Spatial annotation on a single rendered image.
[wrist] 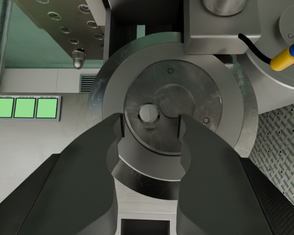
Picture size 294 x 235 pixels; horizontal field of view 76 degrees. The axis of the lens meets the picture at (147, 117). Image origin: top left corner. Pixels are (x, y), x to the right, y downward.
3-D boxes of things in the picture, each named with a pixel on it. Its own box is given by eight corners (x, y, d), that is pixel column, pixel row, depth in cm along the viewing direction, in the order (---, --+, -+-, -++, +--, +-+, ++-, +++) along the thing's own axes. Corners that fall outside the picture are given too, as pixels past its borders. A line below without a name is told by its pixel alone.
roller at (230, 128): (239, 40, 16) (250, 182, 14) (187, 106, 41) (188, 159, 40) (104, 42, 16) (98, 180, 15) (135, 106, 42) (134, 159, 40)
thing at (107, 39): (116, -97, 20) (108, 63, 18) (136, 32, 44) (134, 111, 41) (112, -97, 21) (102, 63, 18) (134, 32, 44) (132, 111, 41)
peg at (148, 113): (162, 121, 11) (139, 127, 11) (161, 127, 14) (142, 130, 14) (157, 99, 11) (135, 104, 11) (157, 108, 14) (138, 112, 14)
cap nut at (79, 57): (83, 50, 50) (82, 66, 50) (87, 56, 54) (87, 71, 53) (69, 50, 50) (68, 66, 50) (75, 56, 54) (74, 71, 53)
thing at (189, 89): (244, 118, 14) (159, 175, 13) (233, 121, 16) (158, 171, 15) (185, 40, 15) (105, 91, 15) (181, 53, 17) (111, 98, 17)
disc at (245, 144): (251, 29, 17) (267, 202, 15) (248, 32, 18) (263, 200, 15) (90, 32, 18) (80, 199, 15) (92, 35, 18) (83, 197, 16)
